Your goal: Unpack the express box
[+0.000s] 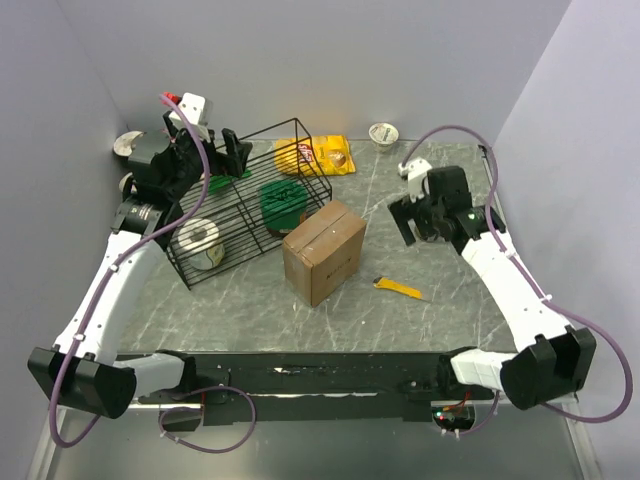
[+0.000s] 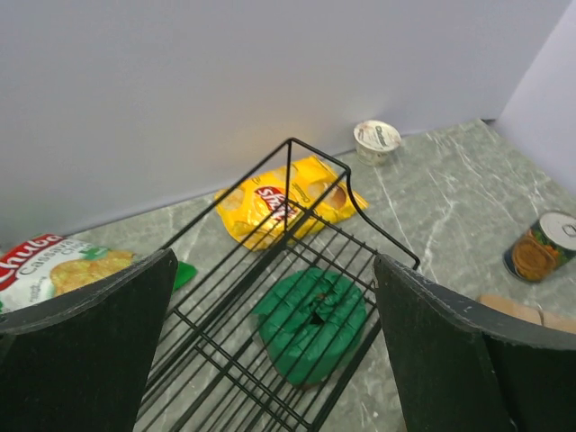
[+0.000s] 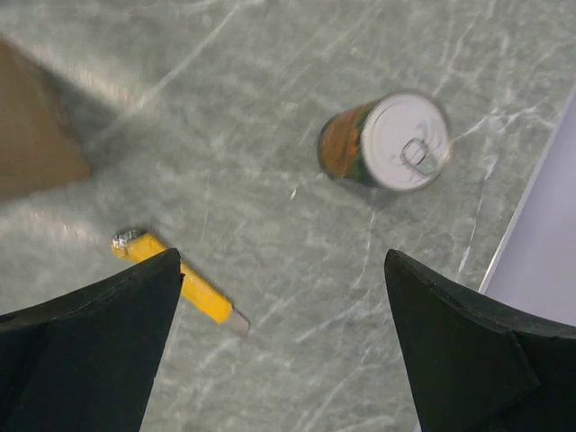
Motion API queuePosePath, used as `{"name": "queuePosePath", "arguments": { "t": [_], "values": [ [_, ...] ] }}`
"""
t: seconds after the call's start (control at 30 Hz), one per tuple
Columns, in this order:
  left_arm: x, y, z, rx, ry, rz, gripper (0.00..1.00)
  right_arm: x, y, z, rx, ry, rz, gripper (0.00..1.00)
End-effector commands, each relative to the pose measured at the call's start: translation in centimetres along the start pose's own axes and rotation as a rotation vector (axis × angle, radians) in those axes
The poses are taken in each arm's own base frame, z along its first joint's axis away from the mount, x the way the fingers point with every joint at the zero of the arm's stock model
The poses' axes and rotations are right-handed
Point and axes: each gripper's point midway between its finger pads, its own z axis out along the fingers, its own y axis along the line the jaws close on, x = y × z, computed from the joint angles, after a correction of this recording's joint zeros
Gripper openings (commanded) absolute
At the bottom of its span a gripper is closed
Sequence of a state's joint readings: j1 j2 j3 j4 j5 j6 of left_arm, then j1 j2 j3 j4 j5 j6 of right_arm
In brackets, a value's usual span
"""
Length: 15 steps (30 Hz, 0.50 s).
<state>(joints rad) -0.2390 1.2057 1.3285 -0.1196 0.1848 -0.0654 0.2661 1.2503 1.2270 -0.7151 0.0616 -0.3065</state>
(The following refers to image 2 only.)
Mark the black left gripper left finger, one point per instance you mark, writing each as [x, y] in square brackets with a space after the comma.
[80, 361]

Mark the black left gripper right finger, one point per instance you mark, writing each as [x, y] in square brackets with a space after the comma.
[462, 366]

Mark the brown cardboard express box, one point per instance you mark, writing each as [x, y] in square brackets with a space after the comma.
[527, 313]

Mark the green white cassava chips bag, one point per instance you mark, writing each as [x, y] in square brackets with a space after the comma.
[49, 265]

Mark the green wrapped round package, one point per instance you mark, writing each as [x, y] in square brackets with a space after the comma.
[311, 323]

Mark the orange label tin can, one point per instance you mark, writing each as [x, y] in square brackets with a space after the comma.
[547, 245]

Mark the white yogurt cup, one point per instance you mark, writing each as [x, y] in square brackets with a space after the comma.
[375, 141]

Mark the yellow chips bag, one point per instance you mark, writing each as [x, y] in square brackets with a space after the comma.
[261, 209]

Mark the black wire rack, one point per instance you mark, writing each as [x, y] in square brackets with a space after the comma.
[211, 371]

